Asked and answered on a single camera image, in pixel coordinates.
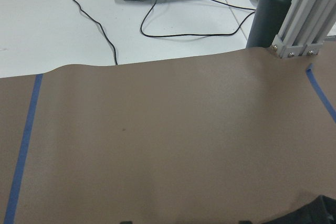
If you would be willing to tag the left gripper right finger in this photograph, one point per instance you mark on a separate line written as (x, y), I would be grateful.
(245, 222)

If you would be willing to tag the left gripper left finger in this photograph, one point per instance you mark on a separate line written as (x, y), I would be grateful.
(126, 222)

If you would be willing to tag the black graphic t-shirt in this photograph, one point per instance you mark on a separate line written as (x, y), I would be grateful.
(320, 210)

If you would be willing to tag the brown table mat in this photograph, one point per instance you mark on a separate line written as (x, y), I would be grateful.
(209, 139)

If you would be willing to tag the dark green water bottle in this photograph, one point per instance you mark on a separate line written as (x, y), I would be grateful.
(269, 17)

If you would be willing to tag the aluminium frame post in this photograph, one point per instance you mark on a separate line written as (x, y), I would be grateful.
(304, 29)

